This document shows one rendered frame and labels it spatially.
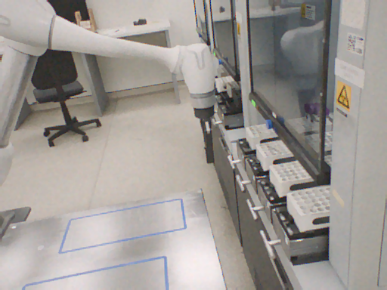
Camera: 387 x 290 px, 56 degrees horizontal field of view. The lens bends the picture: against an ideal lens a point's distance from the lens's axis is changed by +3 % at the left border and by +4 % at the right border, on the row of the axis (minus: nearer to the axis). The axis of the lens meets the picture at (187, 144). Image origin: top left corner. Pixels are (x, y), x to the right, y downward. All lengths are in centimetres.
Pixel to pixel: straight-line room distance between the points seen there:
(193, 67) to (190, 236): 54
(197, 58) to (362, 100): 63
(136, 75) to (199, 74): 369
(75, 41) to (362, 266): 95
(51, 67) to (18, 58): 228
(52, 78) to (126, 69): 145
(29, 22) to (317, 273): 101
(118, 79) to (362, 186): 433
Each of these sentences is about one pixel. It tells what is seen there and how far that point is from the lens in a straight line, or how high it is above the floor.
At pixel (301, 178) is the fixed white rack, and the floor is 86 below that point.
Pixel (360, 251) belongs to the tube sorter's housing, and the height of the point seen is 87.
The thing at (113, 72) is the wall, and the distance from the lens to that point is 487.
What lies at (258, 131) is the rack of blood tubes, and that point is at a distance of 137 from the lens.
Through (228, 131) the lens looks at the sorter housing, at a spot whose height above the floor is 73.
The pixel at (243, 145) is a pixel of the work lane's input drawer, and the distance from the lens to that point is 137.
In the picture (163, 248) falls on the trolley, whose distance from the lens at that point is 95.
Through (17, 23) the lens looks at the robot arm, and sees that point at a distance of 117.
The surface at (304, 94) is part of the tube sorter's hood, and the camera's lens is 87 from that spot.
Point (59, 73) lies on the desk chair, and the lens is 366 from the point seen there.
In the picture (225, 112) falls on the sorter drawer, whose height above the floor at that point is 82.
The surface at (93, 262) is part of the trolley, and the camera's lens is 98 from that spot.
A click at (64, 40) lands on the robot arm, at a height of 130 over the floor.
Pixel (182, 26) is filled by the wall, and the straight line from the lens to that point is 475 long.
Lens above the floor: 145
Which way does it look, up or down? 26 degrees down
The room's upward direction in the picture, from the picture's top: 9 degrees counter-clockwise
